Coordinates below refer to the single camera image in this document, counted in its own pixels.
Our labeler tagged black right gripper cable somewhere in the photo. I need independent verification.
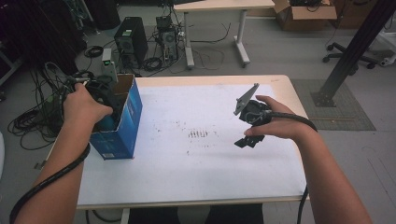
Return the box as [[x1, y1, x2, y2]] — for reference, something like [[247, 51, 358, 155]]
[[265, 111, 318, 224]]

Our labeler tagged black metal post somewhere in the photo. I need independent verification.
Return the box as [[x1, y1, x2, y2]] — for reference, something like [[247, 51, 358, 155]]
[[311, 0, 396, 108]]

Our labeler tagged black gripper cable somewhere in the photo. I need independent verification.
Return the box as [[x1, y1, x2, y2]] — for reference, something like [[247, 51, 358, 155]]
[[8, 143, 92, 224], [265, 111, 318, 224]]

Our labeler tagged brown cardboard box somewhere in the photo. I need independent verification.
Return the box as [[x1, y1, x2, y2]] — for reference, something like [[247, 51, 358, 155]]
[[274, 0, 338, 32]]

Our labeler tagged open computer case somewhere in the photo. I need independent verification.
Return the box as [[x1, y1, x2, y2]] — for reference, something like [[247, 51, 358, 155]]
[[155, 15, 180, 62]]

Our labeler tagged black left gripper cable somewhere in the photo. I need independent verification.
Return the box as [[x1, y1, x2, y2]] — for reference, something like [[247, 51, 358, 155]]
[[8, 143, 92, 224]]

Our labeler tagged person's right hand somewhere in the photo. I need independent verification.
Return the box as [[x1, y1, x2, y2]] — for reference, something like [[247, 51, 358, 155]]
[[243, 94, 307, 141]]

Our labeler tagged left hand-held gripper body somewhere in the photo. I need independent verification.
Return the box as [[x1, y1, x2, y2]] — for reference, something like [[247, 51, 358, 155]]
[[74, 77, 125, 124]]

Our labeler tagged person's left hand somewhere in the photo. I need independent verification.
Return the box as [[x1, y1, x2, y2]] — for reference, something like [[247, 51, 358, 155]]
[[63, 82, 114, 132]]

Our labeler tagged grey floor mat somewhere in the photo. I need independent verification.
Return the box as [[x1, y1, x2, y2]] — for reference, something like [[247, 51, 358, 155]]
[[290, 78, 377, 132]]

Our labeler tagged coiled black cable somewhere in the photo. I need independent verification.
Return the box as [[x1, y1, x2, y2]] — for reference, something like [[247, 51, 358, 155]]
[[83, 45, 105, 59], [142, 56, 163, 72]]

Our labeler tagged light wooden table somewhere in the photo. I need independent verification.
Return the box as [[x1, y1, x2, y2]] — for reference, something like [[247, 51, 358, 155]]
[[46, 74, 311, 224]]

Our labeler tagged tangle of black floor cables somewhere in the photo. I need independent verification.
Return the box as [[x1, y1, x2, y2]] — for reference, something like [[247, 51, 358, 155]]
[[7, 62, 94, 150]]

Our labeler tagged black computer tower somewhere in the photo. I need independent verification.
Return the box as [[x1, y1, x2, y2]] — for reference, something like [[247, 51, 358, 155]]
[[113, 16, 149, 68]]

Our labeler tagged dark curtain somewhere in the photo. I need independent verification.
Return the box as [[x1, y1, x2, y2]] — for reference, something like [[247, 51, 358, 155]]
[[0, 0, 88, 76]]

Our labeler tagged blue cardboard box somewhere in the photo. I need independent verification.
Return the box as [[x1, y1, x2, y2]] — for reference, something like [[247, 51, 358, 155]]
[[89, 73, 144, 161]]

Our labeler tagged white work table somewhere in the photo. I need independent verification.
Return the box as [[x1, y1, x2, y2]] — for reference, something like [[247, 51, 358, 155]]
[[77, 83, 307, 206]]

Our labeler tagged white-legged wooden desk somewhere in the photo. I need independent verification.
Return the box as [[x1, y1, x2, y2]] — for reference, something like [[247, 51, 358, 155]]
[[173, 0, 276, 69]]

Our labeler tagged white device with green light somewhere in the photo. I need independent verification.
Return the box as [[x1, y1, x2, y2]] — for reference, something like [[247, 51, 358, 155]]
[[101, 48, 120, 83]]

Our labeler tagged black office chair base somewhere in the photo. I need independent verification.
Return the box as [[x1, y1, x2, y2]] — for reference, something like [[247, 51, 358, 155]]
[[322, 41, 379, 70]]

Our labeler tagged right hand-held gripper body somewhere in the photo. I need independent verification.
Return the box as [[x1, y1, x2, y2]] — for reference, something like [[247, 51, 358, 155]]
[[233, 82, 273, 127]]

